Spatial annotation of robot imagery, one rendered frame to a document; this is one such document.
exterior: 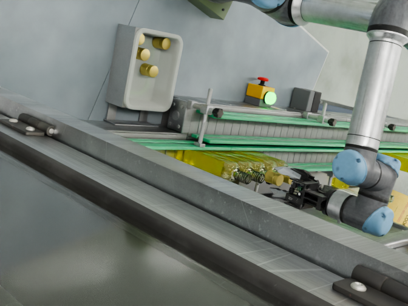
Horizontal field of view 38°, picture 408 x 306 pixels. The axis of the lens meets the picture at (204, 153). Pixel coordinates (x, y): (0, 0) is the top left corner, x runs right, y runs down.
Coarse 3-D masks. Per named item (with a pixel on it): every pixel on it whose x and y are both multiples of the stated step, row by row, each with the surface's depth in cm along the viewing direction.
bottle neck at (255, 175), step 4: (248, 172) 164; (252, 172) 163; (256, 172) 163; (260, 172) 162; (252, 176) 163; (256, 176) 162; (260, 176) 164; (264, 176) 163; (252, 180) 164; (256, 180) 162; (260, 180) 163
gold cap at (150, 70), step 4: (144, 64) 169; (148, 64) 168; (140, 68) 169; (144, 68) 168; (148, 68) 167; (152, 68) 167; (156, 68) 168; (140, 72) 170; (144, 72) 168; (148, 72) 167; (152, 72) 167; (156, 72) 168; (152, 76) 168
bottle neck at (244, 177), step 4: (236, 172) 159; (240, 172) 159; (244, 172) 159; (232, 176) 160; (236, 176) 159; (240, 176) 158; (244, 176) 157; (248, 176) 159; (240, 180) 158; (244, 180) 157; (248, 180) 159
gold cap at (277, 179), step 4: (268, 172) 166; (272, 172) 166; (268, 176) 166; (272, 176) 165; (276, 176) 164; (280, 176) 165; (268, 180) 166; (272, 180) 165; (276, 180) 164; (280, 180) 165; (276, 184) 164; (280, 184) 166
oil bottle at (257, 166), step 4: (228, 152) 176; (232, 152) 177; (236, 152) 179; (236, 156) 173; (240, 156) 174; (244, 156) 175; (248, 160) 170; (252, 160) 171; (256, 160) 173; (252, 164) 169; (256, 164) 169; (260, 164) 170; (256, 168) 168; (260, 168) 169; (264, 168) 170
